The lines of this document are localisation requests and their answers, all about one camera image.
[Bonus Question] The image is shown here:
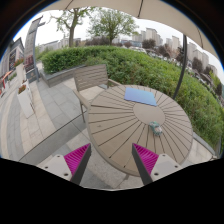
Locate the beige slatted patio chair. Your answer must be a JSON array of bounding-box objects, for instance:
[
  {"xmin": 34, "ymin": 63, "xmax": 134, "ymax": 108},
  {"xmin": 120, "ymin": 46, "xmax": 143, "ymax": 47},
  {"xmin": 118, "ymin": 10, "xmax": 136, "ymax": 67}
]
[{"xmin": 72, "ymin": 63, "xmax": 122, "ymax": 123}]

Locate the dark umbrella pole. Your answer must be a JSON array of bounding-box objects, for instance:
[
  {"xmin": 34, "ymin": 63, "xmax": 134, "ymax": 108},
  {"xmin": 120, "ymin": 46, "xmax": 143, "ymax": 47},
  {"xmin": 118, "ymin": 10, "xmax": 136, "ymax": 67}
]
[{"xmin": 171, "ymin": 34, "xmax": 188, "ymax": 100}]

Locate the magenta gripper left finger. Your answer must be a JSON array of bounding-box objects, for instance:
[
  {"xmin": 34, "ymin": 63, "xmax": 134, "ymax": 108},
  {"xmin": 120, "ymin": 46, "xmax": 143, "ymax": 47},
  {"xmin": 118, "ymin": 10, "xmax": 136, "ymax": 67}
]
[{"xmin": 42, "ymin": 142, "xmax": 92, "ymax": 186}]

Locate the beige patio umbrella canopy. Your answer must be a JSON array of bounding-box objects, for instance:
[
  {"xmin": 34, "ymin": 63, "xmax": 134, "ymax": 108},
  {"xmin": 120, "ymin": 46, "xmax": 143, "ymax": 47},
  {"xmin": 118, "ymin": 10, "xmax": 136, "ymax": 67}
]
[{"xmin": 43, "ymin": 0, "xmax": 218, "ymax": 57}]

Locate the right tree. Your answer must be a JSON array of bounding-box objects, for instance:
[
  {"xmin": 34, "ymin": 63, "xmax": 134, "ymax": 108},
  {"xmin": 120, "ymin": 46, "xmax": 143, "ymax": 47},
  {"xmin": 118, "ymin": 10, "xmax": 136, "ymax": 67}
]
[{"xmin": 88, "ymin": 8, "xmax": 138, "ymax": 44}]

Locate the white flower planter box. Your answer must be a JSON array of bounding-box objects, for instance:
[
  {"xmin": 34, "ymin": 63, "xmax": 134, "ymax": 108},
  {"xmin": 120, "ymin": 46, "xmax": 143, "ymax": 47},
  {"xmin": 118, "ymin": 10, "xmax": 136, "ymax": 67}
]
[{"xmin": 17, "ymin": 82, "xmax": 34, "ymax": 118}]

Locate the tall advertising sign board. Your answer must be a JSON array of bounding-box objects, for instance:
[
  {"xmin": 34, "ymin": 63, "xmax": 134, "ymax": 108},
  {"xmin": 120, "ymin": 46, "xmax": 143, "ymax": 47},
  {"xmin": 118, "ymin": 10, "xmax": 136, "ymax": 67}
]
[{"xmin": 24, "ymin": 17, "xmax": 42, "ymax": 83}]

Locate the round slatted outdoor table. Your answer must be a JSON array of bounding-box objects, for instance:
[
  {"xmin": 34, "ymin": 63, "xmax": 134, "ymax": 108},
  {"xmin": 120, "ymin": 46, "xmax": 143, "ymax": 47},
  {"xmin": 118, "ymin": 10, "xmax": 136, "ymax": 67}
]
[{"xmin": 87, "ymin": 85, "xmax": 193, "ymax": 176}]

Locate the left tree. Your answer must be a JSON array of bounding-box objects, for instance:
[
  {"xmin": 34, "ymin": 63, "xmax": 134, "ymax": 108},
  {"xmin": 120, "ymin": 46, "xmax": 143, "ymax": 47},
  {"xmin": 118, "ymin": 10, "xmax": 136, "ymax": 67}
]
[{"xmin": 50, "ymin": 7, "xmax": 95, "ymax": 47}]

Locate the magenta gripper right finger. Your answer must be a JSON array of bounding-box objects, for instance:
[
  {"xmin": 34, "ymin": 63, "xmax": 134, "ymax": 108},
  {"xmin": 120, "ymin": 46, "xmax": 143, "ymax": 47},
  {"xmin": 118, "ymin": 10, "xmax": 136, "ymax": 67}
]
[{"xmin": 131, "ymin": 142, "xmax": 183, "ymax": 186}]

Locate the green hedge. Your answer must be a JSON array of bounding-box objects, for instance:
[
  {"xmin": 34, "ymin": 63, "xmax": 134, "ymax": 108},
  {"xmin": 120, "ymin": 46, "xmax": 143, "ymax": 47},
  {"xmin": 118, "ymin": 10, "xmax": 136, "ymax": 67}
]
[{"xmin": 40, "ymin": 46, "xmax": 224, "ymax": 147}]

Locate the tree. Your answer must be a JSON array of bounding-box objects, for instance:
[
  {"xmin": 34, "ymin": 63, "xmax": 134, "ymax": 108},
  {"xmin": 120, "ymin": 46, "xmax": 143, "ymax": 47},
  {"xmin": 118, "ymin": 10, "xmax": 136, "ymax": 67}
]
[
  {"xmin": 50, "ymin": 7, "xmax": 95, "ymax": 47},
  {"xmin": 88, "ymin": 8, "xmax": 138, "ymax": 44}
]

